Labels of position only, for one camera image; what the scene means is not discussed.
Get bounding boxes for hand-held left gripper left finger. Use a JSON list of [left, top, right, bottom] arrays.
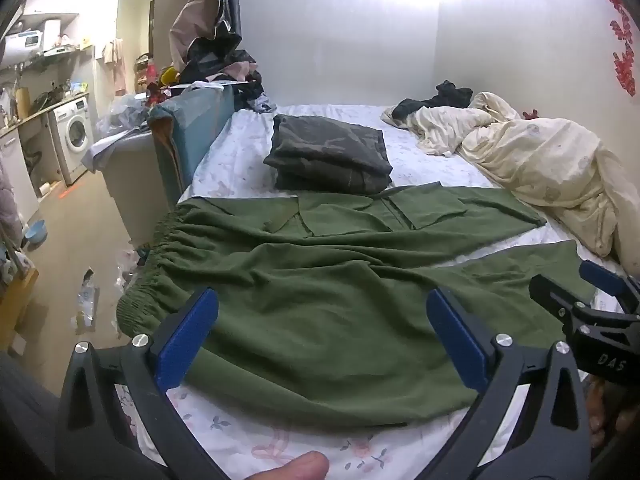
[[54, 287, 236, 480]]

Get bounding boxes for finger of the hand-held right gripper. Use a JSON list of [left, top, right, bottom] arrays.
[[529, 272, 596, 333], [579, 259, 640, 313]]

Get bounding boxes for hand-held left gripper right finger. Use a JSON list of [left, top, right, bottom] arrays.
[[426, 287, 593, 480]]

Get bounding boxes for green pants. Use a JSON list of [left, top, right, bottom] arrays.
[[116, 182, 598, 431]]

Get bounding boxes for folded dark grey pants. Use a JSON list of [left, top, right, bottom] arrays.
[[263, 114, 393, 196]]

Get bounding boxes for person's right hand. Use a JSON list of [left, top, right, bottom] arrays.
[[585, 377, 640, 466]]

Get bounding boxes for person's left hand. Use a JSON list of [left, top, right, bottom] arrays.
[[250, 451, 331, 480]]

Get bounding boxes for clear plastic packaging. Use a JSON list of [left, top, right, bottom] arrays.
[[75, 270, 101, 333]]

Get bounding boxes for cream blanket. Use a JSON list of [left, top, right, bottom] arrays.
[[381, 91, 640, 276]]

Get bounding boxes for grey storage bin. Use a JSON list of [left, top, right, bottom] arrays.
[[82, 127, 176, 246]]

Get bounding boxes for blue basin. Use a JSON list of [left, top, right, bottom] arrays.
[[24, 220, 48, 250]]

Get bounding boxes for floral white bed sheet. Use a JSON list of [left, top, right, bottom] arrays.
[[115, 104, 631, 480]]

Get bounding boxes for teal padded headboard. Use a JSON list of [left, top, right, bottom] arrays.
[[148, 85, 236, 206]]

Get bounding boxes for black garment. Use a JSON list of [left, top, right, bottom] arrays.
[[391, 80, 473, 121]]

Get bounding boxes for white washing machine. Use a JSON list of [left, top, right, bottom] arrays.
[[48, 97, 96, 186]]

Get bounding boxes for white base cabinet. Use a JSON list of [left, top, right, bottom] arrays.
[[0, 132, 38, 221]]

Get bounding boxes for clear plastic bags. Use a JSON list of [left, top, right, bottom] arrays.
[[97, 92, 151, 133]]

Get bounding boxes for wooden kitchen counter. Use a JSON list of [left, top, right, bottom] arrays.
[[0, 91, 91, 136]]

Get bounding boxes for hanging pink towel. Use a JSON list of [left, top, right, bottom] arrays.
[[102, 38, 126, 96]]

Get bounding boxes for pile of mixed clothes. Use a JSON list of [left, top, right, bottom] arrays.
[[145, 35, 276, 113]]

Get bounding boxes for hanging brown garment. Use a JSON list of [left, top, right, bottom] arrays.
[[169, 0, 226, 73]]

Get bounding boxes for red wall decoration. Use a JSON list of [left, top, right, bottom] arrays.
[[597, 0, 638, 98]]

